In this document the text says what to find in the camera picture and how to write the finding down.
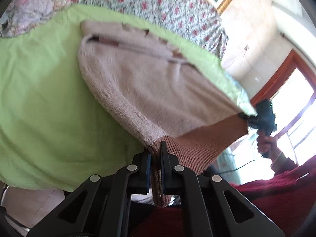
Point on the dark red garment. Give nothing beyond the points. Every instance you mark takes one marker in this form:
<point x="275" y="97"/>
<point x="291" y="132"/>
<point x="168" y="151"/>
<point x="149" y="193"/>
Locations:
<point x="246" y="202"/>

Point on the beige fleece-lined small garment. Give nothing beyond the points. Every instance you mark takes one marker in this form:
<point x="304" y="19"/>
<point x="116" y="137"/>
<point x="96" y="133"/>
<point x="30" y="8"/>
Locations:
<point x="158" y="98"/>

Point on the floral quilt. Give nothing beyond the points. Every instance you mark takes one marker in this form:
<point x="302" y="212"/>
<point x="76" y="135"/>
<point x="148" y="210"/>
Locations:
<point x="153" y="7"/>

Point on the person's right hand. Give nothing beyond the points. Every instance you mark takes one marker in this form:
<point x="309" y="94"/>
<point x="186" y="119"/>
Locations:
<point x="265" y="143"/>

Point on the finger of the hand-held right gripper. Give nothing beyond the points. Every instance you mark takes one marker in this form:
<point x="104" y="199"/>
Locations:
<point x="244" y="116"/>

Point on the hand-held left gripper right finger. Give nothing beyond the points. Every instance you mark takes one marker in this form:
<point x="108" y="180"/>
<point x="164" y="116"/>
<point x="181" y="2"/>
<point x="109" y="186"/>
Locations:
<point x="163" y="170"/>

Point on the light green bed sheet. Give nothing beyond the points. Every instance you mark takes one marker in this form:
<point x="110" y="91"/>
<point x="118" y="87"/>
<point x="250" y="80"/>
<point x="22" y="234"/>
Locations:
<point x="49" y="108"/>

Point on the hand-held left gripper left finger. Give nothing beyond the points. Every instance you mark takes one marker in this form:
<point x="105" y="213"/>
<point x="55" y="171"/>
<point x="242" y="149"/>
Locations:
<point x="148" y="170"/>

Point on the pastel floral pillow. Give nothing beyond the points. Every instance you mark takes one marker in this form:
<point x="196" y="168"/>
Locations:
<point x="32" y="7"/>

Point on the wooden window frame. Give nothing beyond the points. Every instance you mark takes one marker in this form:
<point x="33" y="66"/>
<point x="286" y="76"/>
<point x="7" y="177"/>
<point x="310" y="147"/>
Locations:
<point x="284" y="84"/>

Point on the person's right forearm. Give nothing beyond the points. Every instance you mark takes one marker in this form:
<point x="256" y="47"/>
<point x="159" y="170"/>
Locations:
<point x="282" y="160"/>

